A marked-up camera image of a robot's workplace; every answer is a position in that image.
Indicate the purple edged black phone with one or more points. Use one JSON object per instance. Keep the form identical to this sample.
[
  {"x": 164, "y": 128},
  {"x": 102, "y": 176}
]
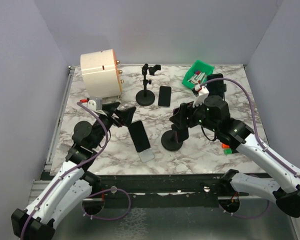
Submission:
[{"x": 181, "y": 134}]

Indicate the silver flat phone stand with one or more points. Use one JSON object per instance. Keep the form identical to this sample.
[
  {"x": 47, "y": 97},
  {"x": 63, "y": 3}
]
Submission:
[{"x": 146, "y": 155}]

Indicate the cream cylindrical box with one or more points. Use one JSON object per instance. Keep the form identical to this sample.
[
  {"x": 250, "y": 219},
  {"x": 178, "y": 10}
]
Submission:
[{"x": 100, "y": 74}]

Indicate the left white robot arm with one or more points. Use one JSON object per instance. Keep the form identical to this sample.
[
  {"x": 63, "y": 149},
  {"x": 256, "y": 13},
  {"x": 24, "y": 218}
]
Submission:
[{"x": 73, "y": 182}]

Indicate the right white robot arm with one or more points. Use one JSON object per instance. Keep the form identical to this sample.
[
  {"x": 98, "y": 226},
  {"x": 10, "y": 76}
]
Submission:
[{"x": 283, "y": 185}]

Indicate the black phone stand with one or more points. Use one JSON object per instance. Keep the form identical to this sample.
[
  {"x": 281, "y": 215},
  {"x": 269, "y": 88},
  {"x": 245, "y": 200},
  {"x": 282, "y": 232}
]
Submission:
[
  {"x": 146, "y": 97},
  {"x": 168, "y": 140}
]

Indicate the green plastic bin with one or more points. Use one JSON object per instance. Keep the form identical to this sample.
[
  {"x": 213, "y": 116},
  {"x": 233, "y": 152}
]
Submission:
[{"x": 197, "y": 73}]

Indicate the orange capped marker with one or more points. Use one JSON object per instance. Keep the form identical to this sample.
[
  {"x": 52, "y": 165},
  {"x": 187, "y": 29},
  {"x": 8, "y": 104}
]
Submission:
[{"x": 225, "y": 146}]

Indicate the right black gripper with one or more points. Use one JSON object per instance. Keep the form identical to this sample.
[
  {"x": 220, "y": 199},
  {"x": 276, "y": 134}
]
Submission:
[{"x": 185, "y": 109}]

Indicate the black phone on silver stand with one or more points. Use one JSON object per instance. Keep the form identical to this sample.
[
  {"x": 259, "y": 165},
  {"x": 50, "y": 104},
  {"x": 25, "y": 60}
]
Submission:
[{"x": 139, "y": 136}]

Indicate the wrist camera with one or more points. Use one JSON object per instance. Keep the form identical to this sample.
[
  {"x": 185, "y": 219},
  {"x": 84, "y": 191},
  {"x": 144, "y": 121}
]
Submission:
[
  {"x": 201, "y": 93},
  {"x": 93, "y": 103}
]

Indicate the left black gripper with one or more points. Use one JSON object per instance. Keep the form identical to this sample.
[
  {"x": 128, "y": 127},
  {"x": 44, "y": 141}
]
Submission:
[{"x": 125, "y": 115}]

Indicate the green capped marker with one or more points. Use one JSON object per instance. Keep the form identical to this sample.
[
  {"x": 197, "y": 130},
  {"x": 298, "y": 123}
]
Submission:
[{"x": 228, "y": 151}]

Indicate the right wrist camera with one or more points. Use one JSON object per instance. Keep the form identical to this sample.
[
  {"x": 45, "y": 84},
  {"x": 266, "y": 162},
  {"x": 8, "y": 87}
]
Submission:
[{"x": 201, "y": 93}]

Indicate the rear right black phone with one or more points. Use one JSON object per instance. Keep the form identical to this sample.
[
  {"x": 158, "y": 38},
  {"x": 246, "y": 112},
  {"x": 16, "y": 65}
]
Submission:
[{"x": 215, "y": 88}]

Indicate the silver edged black phone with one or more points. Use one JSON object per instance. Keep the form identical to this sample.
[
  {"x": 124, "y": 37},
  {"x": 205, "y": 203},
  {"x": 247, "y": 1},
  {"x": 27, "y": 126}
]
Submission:
[{"x": 164, "y": 98}]

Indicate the black mounting rail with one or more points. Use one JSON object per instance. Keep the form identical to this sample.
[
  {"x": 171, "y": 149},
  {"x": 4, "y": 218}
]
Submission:
[{"x": 158, "y": 191}]

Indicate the rear right phone stand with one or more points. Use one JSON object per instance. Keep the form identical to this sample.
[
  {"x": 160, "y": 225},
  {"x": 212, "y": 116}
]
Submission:
[{"x": 224, "y": 87}]

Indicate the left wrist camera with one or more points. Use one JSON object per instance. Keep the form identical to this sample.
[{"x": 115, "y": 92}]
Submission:
[{"x": 93, "y": 103}]

